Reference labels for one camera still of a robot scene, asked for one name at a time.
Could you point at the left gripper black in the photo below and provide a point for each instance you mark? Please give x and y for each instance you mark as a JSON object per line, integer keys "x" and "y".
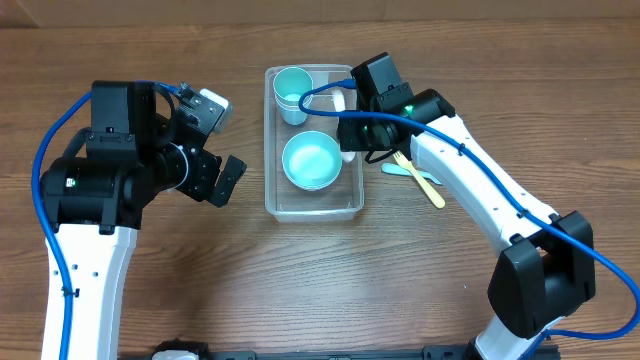
{"x": 202, "y": 185}

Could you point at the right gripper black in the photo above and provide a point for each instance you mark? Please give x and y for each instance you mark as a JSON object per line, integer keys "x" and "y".
{"x": 344, "y": 140}

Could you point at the white plastic spoon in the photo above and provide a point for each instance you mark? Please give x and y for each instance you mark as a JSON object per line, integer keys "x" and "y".
{"x": 340, "y": 106}

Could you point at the blue cup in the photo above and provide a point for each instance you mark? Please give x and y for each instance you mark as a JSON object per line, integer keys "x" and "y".
{"x": 293, "y": 116}

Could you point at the teal cup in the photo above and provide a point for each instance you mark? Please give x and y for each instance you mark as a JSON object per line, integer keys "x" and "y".
{"x": 291, "y": 83}

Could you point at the white cup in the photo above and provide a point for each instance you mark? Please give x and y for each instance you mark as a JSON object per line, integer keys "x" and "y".
{"x": 286, "y": 105}

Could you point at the light blue bowl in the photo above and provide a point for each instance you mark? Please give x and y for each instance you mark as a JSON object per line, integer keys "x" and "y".
{"x": 312, "y": 160}

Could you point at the yellow plastic fork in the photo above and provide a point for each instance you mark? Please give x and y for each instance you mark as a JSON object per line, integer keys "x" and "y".
{"x": 436, "y": 199}

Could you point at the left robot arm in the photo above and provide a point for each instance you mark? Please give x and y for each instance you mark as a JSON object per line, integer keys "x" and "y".
{"x": 90, "y": 235}

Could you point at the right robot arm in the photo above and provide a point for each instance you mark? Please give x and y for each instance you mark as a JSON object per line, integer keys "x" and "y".
{"x": 538, "y": 278}

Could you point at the clear plastic container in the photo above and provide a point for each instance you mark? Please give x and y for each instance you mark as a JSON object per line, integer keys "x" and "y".
{"x": 286, "y": 202}

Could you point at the light blue fork lower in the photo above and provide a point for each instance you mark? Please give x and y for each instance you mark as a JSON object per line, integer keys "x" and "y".
{"x": 394, "y": 169}

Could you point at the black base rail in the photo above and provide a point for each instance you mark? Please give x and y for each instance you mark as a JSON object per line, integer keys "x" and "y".
{"x": 176, "y": 348}

